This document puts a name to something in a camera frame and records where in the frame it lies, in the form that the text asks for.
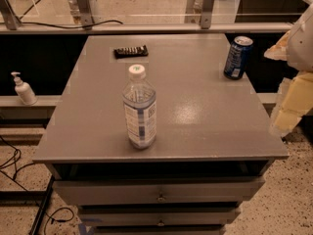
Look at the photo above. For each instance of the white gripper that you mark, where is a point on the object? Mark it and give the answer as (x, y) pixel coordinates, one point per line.
(301, 46)

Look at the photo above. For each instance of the clear plastic water bottle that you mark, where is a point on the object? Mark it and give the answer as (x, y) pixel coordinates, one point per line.
(140, 108)

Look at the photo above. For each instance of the white pump dispenser bottle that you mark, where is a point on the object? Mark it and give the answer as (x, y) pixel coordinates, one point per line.
(23, 89)

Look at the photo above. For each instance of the blue soda can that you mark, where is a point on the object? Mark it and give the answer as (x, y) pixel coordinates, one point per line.
(238, 55)

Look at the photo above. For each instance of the grey drawer cabinet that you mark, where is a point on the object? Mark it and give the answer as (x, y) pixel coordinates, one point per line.
(212, 145)

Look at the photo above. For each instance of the right metal bracket post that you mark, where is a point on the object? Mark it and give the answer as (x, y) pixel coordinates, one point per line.
(199, 12)

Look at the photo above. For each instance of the metal bracket post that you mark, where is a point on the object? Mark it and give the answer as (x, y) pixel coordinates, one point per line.
(199, 12)
(81, 12)

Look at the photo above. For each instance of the left metal bracket post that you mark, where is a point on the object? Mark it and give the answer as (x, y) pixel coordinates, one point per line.
(81, 12)

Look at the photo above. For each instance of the far left metal bracket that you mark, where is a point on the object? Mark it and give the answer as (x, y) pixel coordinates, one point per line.
(11, 21)

